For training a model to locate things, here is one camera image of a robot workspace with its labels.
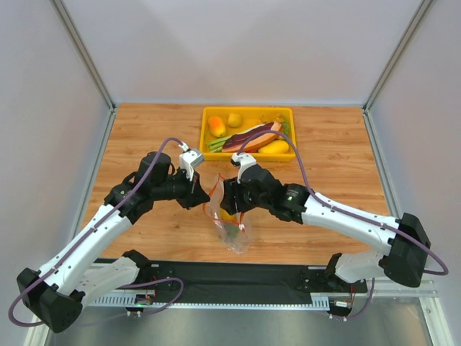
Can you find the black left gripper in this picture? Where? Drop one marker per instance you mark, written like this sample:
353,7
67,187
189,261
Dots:
192,191

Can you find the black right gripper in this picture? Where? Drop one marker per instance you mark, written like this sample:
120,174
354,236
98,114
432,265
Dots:
237,194

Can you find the yellow fake lemon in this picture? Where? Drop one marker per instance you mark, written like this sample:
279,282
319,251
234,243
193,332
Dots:
224,215

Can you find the clear zip top bag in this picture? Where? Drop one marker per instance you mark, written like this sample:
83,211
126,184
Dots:
211,210

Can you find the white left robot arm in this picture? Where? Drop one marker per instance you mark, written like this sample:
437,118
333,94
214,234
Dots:
60,289

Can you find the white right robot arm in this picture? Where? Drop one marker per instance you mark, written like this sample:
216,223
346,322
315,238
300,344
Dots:
399,246

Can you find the green fake scallion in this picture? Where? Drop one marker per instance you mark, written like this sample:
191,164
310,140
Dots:
217,144

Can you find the yellow fake mango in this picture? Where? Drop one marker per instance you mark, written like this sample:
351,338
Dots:
276,147

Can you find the round yellow fake potato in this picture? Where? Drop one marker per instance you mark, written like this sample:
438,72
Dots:
234,120

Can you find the brown fake ginger root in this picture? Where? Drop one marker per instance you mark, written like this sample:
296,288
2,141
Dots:
273,117

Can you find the green fake grapes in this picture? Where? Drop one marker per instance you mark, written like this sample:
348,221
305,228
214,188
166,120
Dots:
286,127

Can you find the small yellow red mango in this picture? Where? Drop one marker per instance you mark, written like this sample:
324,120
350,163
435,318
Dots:
217,126

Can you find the yellow plastic tray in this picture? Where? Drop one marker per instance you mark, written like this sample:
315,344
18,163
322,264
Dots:
251,118

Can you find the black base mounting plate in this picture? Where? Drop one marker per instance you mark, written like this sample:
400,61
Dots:
228,283

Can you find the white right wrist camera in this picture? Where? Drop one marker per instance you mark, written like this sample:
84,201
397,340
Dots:
242,161

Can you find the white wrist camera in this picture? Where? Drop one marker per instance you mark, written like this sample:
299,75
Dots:
189,160
242,161

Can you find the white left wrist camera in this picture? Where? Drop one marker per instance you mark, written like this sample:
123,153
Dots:
189,160

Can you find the aluminium slotted rail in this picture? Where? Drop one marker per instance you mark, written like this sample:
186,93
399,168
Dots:
156,296

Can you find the aluminium frame post right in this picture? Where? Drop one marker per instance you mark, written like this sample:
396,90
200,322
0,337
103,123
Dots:
410,31

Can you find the aluminium frame post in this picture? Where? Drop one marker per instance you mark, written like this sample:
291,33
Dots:
78,43
410,31

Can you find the aluminium frame post left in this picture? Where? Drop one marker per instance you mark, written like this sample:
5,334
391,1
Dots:
78,43

